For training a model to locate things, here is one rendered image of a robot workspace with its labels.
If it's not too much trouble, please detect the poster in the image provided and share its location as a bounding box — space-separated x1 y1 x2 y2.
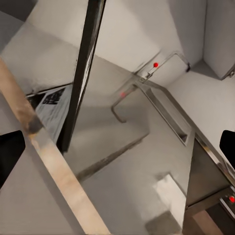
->
61 0 106 153

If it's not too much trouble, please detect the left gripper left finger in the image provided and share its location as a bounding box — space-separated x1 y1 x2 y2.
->
0 130 25 188

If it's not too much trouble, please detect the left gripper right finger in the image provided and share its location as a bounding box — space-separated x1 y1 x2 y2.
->
219 130 235 170

